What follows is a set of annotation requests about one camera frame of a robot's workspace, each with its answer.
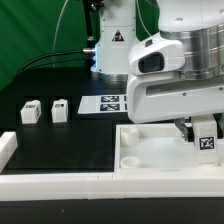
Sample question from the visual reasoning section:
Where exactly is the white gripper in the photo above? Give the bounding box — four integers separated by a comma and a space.
126, 32, 224, 142

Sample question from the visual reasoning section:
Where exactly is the white square tabletop tray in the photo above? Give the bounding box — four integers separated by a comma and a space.
114, 124, 224, 178

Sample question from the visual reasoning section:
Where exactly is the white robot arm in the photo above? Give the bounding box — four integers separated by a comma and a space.
92, 0, 224, 133

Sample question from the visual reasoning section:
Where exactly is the white tag sheet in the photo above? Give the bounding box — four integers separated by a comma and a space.
78, 94, 127, 114

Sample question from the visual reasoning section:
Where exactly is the white U-shaped fence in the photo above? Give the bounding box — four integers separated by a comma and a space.
0, 132, 224, 201

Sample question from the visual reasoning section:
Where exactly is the black cable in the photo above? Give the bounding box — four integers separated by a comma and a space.
16, 48, 98, 76

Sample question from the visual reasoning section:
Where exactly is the black vertical hose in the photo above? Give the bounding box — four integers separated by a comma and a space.
82, 0, 98, 51

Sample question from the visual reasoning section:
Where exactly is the grey thin cable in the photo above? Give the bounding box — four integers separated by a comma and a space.
52, 0, 70, 69

